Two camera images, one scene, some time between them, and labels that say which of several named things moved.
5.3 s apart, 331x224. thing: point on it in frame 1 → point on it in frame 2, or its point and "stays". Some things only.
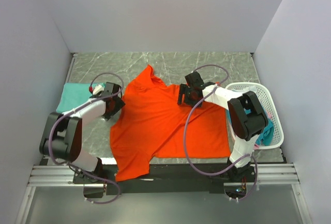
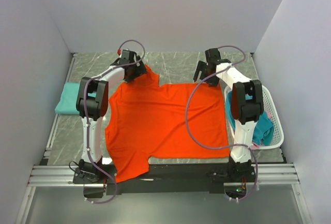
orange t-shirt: [148, 124] stays
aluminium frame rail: [267, 175] stays
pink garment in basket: [256, 147] stays
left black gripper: [119, 104] → [139, 71]
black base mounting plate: [170, 179] stays
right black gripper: [184, 90] → [201, 66]
